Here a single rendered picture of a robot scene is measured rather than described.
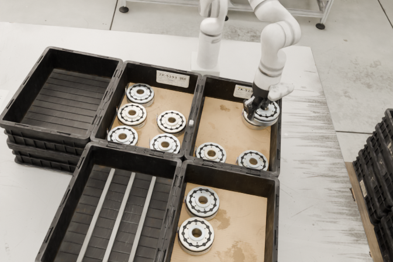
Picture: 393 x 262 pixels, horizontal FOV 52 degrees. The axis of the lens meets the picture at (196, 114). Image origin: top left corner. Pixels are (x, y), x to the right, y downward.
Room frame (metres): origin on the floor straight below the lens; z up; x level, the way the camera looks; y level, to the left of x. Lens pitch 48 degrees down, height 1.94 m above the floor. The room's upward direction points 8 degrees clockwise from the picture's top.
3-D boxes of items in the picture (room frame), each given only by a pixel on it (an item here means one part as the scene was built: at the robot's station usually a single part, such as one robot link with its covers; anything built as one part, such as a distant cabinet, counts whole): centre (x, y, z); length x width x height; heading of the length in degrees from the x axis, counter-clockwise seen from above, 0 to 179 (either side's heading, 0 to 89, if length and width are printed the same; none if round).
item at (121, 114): (0.95, 0.23, 0.86); 0.10 x 0.10 x 0.01
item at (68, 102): (0.96, 0.46, 0.87); 0.40 x 0.30 x 0.11; 177
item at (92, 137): (0.94, 0.16, 0.92); 0.40 x 0.30 x 0.02; 177
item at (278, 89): (0.89, -0.20, 1.17); 0.11 x 0.09 x 0.06; 42
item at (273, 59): (0.89, -0.18, 1.27); 0.09 x 0.07 x 0.15; 125
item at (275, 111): (0.92, -0.21, 1.00); 0.10 x 0.10 x 0.01
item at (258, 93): (0.90, -0.19, 1.10); 0.08 x 0.08 x 0.09
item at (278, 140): (0.92, -0.14, 0.92); 0.40 x 0.30 x 0.02; 177
